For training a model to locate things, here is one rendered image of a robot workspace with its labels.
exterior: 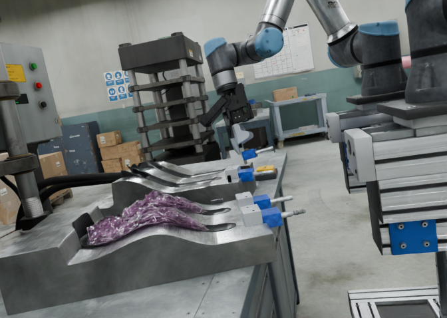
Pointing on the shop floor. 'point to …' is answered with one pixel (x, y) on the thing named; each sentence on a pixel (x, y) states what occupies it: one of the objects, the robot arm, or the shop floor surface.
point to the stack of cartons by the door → (118, 152)
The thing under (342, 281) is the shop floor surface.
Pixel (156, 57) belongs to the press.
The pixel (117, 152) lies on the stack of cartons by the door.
